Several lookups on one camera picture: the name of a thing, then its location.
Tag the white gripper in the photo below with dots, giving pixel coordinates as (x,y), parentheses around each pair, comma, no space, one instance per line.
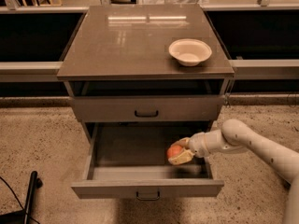
(196,145)

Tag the red apple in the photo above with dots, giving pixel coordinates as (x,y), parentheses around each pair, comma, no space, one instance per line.
(173,151)

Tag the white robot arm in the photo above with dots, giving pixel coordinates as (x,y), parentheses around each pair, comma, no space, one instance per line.
(234,136)

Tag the closed grey upper drawer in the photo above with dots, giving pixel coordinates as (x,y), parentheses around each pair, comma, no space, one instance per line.
(147,108)

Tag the open grey middle drawer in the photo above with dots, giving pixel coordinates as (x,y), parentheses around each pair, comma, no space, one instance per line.
(128,160)

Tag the grey drawer cabinet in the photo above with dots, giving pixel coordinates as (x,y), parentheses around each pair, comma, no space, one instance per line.
(123,51)

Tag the white paper bowl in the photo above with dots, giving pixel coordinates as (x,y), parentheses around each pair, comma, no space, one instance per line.
(190,52)

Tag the black stand leg left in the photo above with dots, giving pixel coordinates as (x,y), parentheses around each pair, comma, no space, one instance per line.
(24,215)

